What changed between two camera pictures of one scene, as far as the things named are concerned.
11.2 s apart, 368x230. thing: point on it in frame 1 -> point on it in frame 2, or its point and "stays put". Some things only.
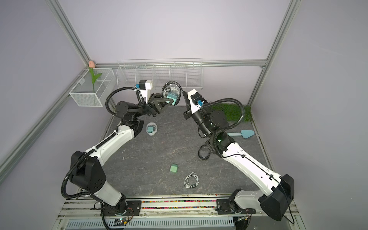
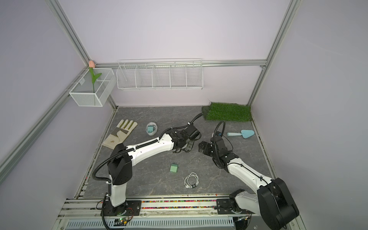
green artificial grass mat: (234, 112) stays put
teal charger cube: (150, 129) stays put
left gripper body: (151, 108) -> (189, 145)
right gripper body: (198, 119) -> (208, 150)
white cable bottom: (186, 180) stays put
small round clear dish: (151, 129) stays put
